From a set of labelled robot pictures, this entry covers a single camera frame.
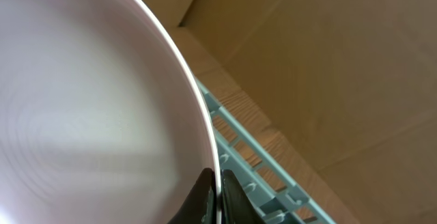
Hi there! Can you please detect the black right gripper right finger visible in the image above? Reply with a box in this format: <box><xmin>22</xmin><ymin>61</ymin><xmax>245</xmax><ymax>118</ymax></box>
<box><xmin>221</xmin><ymin>169</ymin><xmax>265</xmax><ymax>224</ymax></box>

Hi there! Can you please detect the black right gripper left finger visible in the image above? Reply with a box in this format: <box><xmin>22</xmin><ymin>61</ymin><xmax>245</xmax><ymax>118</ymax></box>
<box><xmin>168</xmin><ymin>168</ymin><xmax>216</xmax><ymax>224</ymax></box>

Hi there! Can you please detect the pink plate with food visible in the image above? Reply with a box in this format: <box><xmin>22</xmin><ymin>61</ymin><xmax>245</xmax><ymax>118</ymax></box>
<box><xmin>1</xmin><ymin>0</ymin><xmax>221</xmax><ymax>223</ymax></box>

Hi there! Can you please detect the grey dishwasher rack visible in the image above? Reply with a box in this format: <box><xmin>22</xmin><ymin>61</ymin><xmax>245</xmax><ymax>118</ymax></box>
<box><xmin>197</xmin><ymin>81</ymin><xmax>335</xmax><ymax>224</ymax></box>

